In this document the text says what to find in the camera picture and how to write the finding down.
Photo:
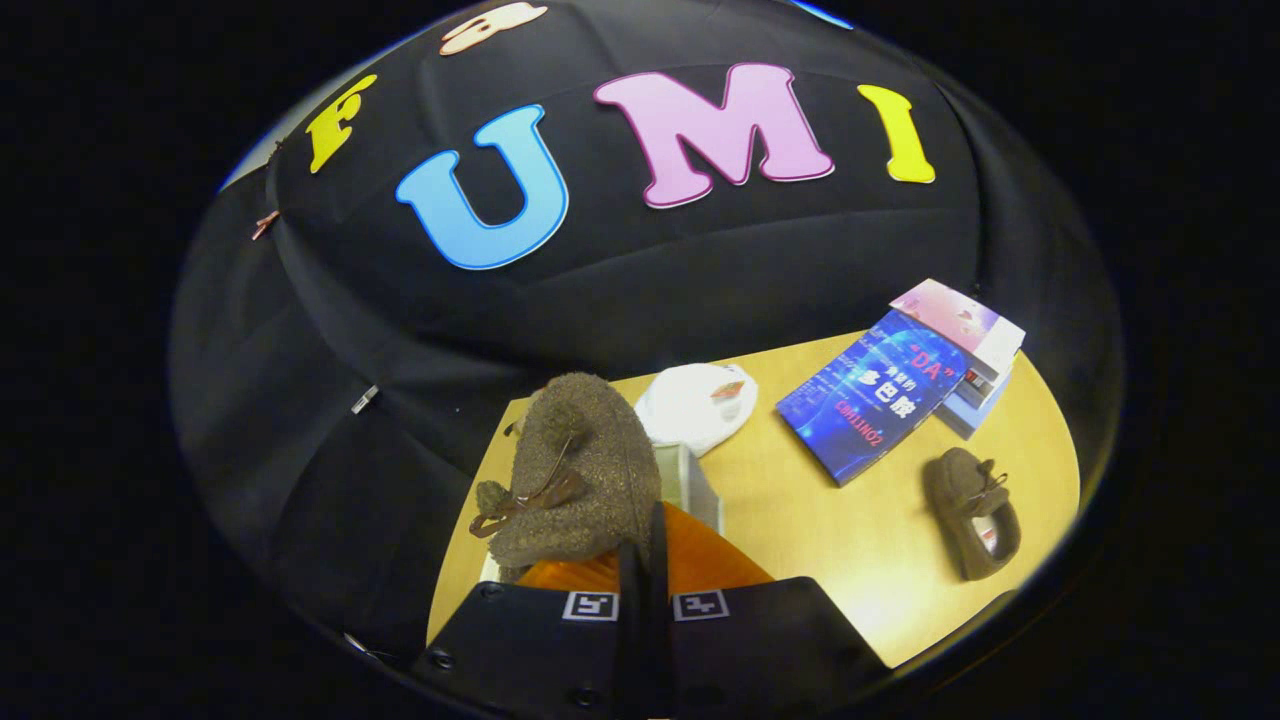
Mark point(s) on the silver clip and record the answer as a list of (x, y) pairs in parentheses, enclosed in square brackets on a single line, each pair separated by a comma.
[(364, 400)]

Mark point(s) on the light blue book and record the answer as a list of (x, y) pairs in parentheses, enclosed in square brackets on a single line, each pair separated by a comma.
[(975, 400)]

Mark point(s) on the brown fuzzy shoe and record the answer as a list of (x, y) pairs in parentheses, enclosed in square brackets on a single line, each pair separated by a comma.
[(965, 505), (590, 450)]

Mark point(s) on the pink and white book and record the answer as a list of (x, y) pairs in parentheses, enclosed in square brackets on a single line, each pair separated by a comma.
[(965, 320)]

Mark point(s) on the red clip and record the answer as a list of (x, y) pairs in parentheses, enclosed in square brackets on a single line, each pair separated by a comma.
[(265, 224)]

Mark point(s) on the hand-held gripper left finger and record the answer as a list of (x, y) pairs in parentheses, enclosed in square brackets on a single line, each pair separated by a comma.
[(540, 650)]

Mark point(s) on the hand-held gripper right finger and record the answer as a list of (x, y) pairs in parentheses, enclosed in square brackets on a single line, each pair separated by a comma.
[(760, 650)]

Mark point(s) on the white plush toy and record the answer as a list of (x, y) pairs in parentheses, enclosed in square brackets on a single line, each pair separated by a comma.
[(690, 405)]

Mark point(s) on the grey fabric storage box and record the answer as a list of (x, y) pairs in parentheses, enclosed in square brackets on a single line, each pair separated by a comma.
[(690, 490)]

